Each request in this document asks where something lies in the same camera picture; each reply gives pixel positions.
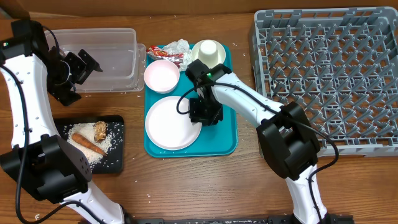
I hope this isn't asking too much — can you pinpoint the pink plate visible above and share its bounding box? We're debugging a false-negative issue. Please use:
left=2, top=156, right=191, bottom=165
left=145, top=96, right=202, bottom=151

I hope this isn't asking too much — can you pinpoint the pink bowl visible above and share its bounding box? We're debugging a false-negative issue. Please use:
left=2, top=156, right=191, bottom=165
left=144, top=60, right=180, bottom=94

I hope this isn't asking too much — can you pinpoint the brown food lump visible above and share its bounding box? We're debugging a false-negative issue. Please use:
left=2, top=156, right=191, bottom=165
left=93, top=121, right=106, bottom=143

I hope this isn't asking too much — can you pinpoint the red snack wrapper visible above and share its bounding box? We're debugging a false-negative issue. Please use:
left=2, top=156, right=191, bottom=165
left=146, top=45, right=183, bottom=68

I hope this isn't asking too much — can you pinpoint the foil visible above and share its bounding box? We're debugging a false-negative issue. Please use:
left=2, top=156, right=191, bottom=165
left=162, top=39, right=193, bottom=72

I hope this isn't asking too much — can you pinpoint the carrot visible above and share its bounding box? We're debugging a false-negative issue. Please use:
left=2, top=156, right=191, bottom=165
left=72, top=133, right=106, bottom=156

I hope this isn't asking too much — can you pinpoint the cream cup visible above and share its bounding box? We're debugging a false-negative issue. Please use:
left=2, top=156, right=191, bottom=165
left=198, top=40, right=218, bottom=68

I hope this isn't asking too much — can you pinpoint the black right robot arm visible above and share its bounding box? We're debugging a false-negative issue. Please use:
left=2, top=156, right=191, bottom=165
left=185, top=59, right=327, bottom=223

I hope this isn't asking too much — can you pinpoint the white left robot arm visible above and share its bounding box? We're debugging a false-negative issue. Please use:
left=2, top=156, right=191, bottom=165
left=1, top=19, right=133, bottom=223

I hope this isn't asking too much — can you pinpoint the clear plastic bin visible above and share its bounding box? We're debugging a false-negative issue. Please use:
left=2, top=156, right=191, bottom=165
left=45, top=28, right=146, bottom=93

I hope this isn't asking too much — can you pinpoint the teal plastic tray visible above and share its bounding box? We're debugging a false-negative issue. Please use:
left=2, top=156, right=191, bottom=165
left=144, top=43, right=239, bottom=159

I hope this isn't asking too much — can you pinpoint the white rice pile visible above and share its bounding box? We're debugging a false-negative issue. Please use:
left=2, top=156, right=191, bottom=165
left=67, top=123, right=113, bottom=167

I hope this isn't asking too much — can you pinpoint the black tray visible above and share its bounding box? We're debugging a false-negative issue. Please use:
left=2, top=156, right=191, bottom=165
left=55, top=115, right=125, bottom=174

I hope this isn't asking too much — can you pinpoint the grey dish rack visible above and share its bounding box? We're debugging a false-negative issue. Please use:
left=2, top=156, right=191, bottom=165
left=249, top=7, right=397, bottom=157

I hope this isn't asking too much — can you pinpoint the black cable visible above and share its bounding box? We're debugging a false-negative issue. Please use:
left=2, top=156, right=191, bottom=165
left=175, top=81, right=340, bottom=224

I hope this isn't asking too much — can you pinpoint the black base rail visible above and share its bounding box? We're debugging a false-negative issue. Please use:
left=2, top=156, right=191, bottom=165
left=134, top=214, right=355, bottom=224

